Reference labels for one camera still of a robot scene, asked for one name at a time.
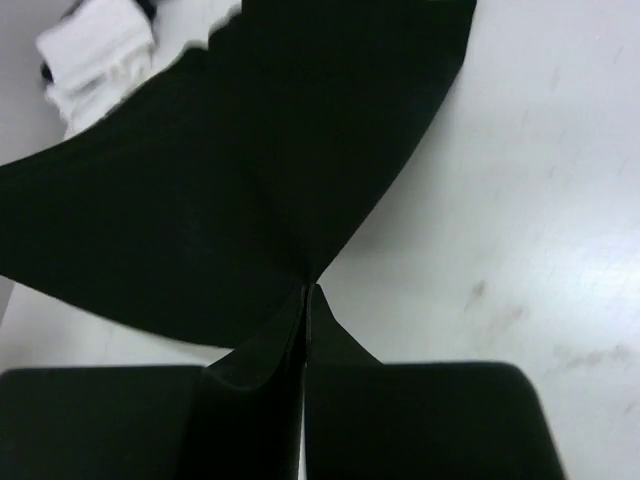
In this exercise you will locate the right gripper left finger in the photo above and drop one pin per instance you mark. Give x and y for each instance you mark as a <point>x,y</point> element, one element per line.
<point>238,418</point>

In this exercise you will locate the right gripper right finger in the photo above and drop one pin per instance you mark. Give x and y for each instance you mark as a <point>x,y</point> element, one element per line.
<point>365,419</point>

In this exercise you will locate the black tank top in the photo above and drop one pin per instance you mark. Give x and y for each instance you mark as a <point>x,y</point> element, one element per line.
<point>231,180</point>

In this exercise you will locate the lower folded white tank top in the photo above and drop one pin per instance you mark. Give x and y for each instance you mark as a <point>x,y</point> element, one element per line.
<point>179,25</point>

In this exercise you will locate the folded white tank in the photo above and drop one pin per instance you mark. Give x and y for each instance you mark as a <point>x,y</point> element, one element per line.
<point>94,40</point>
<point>179,25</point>

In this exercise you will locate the upper folded white tank top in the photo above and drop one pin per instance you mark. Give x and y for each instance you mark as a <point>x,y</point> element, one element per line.
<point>94,40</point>

